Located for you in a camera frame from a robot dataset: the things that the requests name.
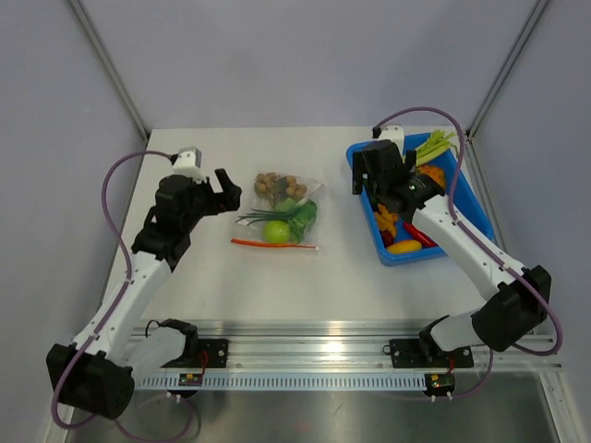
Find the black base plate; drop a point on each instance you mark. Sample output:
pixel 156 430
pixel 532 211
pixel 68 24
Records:
pixel 213 353
pixel 413 354

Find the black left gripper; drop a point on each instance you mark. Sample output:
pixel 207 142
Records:
pixel 224 201

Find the aluminium rail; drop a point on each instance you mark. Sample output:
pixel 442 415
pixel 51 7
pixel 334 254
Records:
pixel 309 346

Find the longan bunch with leaves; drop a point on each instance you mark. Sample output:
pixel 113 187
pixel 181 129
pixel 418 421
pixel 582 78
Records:
pixel 275 188

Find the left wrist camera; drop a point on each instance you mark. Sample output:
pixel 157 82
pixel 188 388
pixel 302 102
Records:
pixel 187 163

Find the white slotted cable duct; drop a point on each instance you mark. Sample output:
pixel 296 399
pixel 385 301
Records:
pixel 285 381

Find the clear zip bag orange zipper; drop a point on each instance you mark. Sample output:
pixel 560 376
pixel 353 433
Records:
pixel 251 235

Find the green apple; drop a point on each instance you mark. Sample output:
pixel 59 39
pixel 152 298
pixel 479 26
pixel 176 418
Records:
pixel 276 232

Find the dark purple fruit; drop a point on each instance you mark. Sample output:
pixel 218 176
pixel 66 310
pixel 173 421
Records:
pixel 387 238

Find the red chili pepper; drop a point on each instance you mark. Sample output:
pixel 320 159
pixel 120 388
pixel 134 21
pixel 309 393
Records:
pixel 419 236

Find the orange ginger root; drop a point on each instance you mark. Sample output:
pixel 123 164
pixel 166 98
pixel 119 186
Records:
pixel 386 220

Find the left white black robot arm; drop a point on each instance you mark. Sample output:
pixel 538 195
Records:
pixel 95 373

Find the yellow mango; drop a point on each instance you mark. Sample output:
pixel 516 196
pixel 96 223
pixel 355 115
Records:
pixel 404 247

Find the light green leafy vegetable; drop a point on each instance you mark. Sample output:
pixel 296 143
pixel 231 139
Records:
pixel 436 145

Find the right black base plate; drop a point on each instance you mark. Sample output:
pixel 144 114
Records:
pixel 413 354

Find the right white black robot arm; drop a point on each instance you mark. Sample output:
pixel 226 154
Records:
pixel 515 296

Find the napa cabbage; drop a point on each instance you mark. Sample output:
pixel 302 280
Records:
pixel 302 217

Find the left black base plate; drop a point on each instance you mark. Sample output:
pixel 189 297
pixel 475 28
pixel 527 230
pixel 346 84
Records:
pixel 213 353

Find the yellow orange pineapple piece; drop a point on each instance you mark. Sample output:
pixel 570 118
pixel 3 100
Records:
pixel 434 172

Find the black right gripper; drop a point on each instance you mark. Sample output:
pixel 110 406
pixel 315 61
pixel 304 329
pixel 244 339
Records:
pixel 359 167

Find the green scallion bunch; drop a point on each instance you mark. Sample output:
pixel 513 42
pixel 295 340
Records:
pixel 264 216

